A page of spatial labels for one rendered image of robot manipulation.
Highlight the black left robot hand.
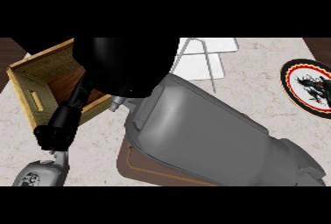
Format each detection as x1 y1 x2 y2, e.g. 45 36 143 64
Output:
32 72 94 152

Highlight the wooden wicker tray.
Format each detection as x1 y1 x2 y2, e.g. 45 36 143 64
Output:
4 38 116 130

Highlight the brown placemat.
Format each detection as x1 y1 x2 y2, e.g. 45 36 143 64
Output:
115 133 218 187

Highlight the round red-rimmed plate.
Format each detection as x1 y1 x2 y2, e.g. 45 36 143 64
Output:
279 58 331 120

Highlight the white wire tiered shelf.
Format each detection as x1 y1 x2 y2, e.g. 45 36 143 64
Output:
169 38 240 95

